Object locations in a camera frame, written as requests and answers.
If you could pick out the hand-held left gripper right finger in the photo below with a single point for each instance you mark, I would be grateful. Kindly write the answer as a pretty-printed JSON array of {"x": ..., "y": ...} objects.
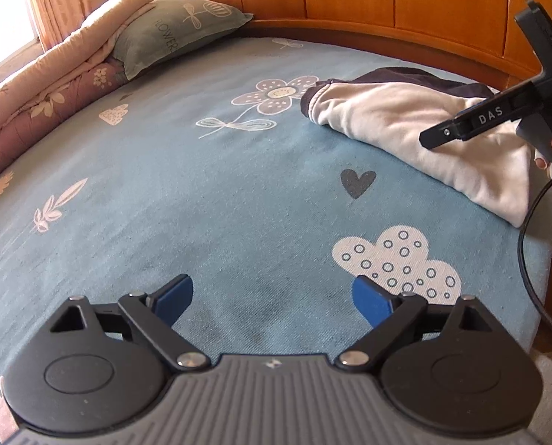
[{"x": 371, "y": 301}]

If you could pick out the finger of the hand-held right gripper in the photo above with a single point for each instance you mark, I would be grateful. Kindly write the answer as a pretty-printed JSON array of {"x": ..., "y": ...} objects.
[{"x": 438, "y": 135}]

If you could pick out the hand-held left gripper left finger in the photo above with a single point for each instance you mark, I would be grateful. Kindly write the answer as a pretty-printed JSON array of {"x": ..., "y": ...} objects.
[{"x": 176, "y": 294}]

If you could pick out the cream and black sweatshirt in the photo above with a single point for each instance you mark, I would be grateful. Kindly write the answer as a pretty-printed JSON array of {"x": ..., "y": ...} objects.
[{"x": 396, "y": 116}]

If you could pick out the bed with blue floral sheet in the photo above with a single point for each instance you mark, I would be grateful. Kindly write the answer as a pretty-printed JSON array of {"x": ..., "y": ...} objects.
[{"x": 211, "y": 171}]

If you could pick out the folded pink floral quilt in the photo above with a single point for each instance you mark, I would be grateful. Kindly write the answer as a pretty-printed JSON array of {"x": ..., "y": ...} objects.
[{"x": 49, "y": 83}]

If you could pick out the green printed pillow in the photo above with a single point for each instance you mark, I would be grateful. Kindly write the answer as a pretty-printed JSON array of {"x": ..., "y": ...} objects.
[{"x": 174, "y": 28}]

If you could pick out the pink curtain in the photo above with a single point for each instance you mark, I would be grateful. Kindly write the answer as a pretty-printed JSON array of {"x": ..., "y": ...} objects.
[{"x": 62, "y": 0}]

